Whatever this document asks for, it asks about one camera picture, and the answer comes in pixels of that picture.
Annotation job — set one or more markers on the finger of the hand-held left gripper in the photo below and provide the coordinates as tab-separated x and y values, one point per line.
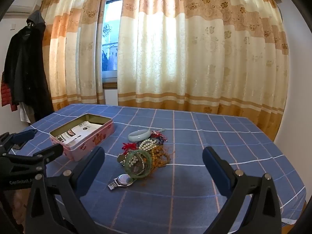
24	135
50	151

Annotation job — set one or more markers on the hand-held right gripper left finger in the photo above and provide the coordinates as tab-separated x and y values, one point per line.
90	168

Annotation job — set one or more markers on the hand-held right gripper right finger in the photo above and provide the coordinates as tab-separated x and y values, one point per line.
215	168

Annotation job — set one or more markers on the pink tin box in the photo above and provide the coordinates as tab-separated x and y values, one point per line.
90	141

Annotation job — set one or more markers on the silver metal watch band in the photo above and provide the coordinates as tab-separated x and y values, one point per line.
123	180

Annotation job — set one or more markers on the white jade bangle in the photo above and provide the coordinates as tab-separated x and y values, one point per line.
131	138

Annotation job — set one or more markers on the green jade bangle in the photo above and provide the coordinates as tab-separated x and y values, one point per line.
139	151

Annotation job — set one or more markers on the brown wooden bead mala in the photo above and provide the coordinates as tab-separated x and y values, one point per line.
159	156

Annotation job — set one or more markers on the white garment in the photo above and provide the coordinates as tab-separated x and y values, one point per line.
25	113

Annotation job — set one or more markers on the blue plaid tablecloth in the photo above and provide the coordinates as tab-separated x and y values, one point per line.
195	151

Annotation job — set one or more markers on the printed paper card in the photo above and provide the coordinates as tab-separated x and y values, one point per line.
73	132

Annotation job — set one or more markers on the red down jacket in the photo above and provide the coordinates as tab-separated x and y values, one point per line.
7	95

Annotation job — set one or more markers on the black hooded coat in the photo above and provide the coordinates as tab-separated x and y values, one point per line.
26	65

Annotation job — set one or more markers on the narrow cream orange floral curtain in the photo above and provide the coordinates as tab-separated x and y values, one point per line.
70	53

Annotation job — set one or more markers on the wide cream orange floral curtain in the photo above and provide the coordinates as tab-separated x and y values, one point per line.
195	53

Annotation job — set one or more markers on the window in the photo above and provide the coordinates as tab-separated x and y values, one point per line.
111	41

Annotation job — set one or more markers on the white air conditioner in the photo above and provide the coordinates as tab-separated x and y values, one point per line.
23	6

